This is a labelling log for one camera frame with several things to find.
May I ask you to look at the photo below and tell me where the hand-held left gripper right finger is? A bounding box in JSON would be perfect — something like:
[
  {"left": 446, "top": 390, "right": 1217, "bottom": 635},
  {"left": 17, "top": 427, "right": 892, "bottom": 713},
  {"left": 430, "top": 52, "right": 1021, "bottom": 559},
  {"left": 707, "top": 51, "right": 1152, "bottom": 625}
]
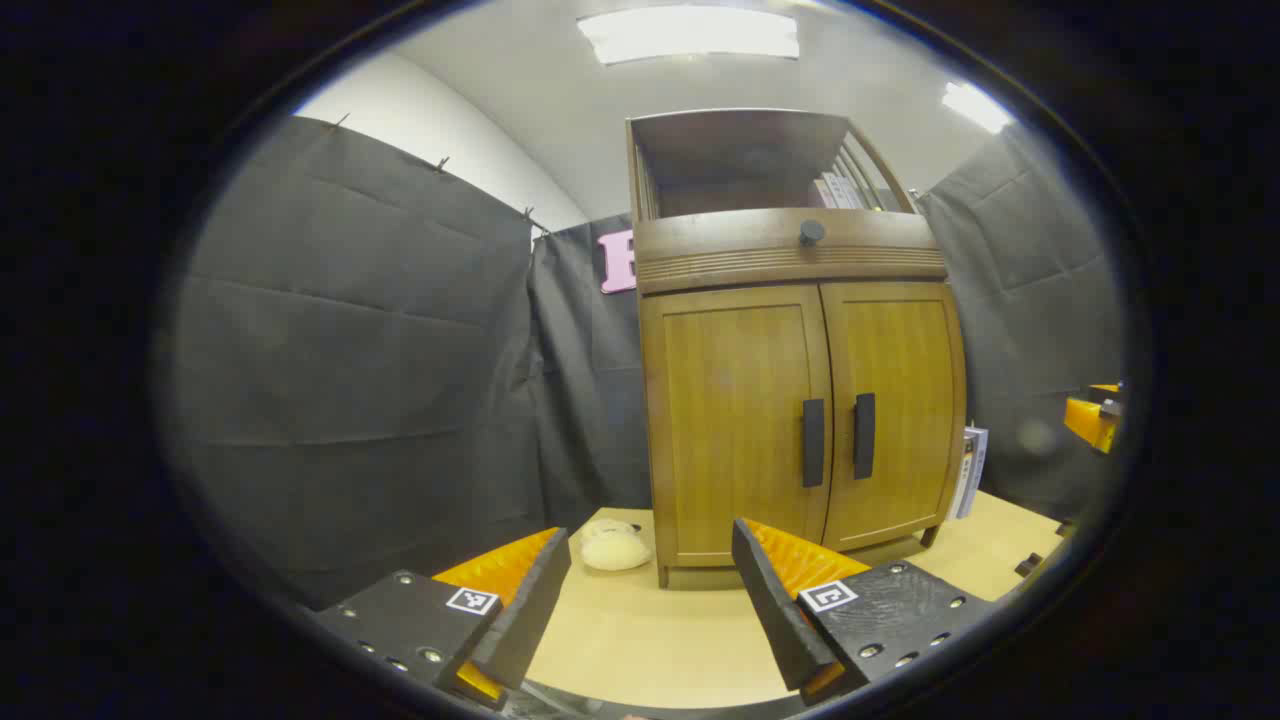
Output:
[{"left": 732, "top": 518, "right": 996, "bottom": 706}]

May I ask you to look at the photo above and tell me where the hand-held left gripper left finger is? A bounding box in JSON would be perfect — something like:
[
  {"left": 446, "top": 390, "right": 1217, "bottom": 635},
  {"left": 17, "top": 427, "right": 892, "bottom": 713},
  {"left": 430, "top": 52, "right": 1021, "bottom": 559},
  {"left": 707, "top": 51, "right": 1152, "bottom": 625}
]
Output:
[{"left": 318, "top": 527, "right": 572, "bottom": 711}]

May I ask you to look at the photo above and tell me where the wooden cabinet door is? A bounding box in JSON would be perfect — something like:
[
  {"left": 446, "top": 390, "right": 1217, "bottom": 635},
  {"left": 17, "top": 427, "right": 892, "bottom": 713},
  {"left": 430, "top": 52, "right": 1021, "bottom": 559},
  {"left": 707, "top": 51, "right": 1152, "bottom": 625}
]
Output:
[
  {"left": 820, "top": 281, "right": 967, "bottom": 553},
  {"left": 640, "top": 285, "right": 834, "bottom": 571}
]

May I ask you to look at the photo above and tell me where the wooden double-door shoe cabinet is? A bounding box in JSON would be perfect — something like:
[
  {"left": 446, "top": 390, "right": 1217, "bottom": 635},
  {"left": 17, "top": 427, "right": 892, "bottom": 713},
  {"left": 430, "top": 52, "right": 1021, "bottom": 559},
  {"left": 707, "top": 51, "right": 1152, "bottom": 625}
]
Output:
[{"left": 627, "top": 108, "right": 969, "bottom": 589}]

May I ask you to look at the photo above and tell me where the cream soft round object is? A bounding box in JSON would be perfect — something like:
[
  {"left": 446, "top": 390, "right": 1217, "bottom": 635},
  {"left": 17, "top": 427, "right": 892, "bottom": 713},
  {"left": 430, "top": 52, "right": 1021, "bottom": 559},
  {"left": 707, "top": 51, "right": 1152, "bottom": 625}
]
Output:
[{"left": 582, "top": 518, "right": 653, "bottom": 572}]

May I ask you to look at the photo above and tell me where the blue and white book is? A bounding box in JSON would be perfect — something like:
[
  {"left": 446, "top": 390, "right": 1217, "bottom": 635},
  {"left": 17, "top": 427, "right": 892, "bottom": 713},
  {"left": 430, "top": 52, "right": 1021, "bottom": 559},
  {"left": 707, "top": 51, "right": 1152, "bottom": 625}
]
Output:
[{"left": 965, "top": 426, "right": 989, "bottom": 516}]

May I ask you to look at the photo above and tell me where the black backdrop cloth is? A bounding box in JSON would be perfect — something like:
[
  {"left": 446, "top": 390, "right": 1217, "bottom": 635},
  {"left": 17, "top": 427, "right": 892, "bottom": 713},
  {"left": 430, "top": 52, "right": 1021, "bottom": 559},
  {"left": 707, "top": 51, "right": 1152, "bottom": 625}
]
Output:
[{"left": 165, "top": 115, "right": 1126, "bottom": 611}]

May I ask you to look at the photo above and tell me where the small ceiling light panel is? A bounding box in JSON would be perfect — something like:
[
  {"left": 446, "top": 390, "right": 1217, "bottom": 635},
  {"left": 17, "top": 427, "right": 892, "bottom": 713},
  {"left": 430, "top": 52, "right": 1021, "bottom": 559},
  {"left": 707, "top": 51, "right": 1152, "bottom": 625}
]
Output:
[{"left": 940, "top": 82, "right": 1014, "bottom": 135}]

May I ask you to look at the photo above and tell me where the wooden drawer with black knob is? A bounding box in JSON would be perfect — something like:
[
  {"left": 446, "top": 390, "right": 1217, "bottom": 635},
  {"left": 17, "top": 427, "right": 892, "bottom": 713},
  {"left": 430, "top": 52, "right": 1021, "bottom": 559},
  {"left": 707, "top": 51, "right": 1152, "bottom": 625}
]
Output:
[{"left": 634, "top": 208, "right": 948, "bottom": 297}]

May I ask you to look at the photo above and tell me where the large ceiling light panel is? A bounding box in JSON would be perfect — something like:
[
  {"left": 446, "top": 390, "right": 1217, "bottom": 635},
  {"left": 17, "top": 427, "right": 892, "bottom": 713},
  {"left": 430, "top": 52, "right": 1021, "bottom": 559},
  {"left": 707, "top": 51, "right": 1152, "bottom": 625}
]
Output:
[{"left": 578, "top": 5, "right": 801, "bottom": 66}]

